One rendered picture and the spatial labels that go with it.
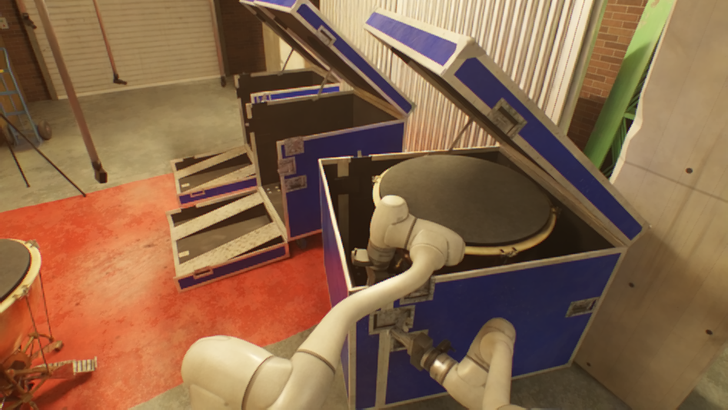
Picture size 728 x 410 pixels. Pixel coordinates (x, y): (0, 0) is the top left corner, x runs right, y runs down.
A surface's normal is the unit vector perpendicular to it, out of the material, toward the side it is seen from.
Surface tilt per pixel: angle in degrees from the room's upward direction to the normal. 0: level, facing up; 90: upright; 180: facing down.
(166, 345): 0
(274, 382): 12
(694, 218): 90
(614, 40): 90
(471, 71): 90
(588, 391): 0
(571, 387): 0
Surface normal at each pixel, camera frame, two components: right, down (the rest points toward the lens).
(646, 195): -0.85, 0.25
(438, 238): 0.10, -0.62
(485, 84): 0.21, 0.49
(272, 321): 0.02, -0.87
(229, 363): -0.09, -0.72
